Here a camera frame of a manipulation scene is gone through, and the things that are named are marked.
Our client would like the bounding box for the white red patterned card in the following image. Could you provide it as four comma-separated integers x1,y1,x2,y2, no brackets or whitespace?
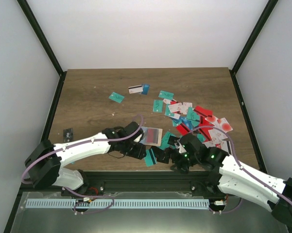
206,116,233,143

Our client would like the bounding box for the white card magnetic stripe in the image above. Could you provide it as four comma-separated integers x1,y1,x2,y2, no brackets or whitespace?
128,85,143,94

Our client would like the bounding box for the teal VIP card centre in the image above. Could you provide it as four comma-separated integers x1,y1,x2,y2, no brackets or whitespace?
159,132,175,150

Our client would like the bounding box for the beige leather card holder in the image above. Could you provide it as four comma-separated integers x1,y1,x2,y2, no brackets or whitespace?
140,127,163,147

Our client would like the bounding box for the teal vip card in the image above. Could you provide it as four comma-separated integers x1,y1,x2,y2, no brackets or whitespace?
158,90,174,100
159,132,175,150

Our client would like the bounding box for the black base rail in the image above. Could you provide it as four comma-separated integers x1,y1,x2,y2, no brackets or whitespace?
75,171,224,198

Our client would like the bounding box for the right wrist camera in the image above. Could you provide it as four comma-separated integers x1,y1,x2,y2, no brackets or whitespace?
174,141,187,154

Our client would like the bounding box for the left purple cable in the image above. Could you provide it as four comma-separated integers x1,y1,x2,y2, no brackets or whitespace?
21,114,144,215

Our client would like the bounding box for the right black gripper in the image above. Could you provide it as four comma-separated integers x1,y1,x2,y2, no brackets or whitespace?
157,148,199,175

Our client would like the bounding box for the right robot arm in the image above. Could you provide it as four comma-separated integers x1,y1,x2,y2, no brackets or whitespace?
168,134,292,227

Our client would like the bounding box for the teal card far left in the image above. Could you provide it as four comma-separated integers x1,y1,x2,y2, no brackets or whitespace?
109,92,124,103

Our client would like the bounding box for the teal card upright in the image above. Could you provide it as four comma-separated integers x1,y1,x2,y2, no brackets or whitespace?
153,100,163,113

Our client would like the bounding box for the teal VIP card top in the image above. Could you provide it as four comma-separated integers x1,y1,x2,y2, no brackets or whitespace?
158,90,174,100

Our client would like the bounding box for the red card magnetic stripe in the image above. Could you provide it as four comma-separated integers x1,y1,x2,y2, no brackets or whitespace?
176,123,190,135

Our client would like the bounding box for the black card front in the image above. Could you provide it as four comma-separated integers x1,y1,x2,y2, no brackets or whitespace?
63,128,73,143

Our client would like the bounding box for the light blue slotted strip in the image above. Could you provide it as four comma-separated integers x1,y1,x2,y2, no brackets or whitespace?
25,199,209,210

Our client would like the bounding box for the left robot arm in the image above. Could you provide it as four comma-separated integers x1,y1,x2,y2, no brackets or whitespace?
22,121,146,196

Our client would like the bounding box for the blue card top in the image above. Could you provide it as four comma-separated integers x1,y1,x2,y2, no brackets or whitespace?
141,84,150,95

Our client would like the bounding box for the black striped card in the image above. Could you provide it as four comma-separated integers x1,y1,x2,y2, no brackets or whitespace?
152,147,172,164

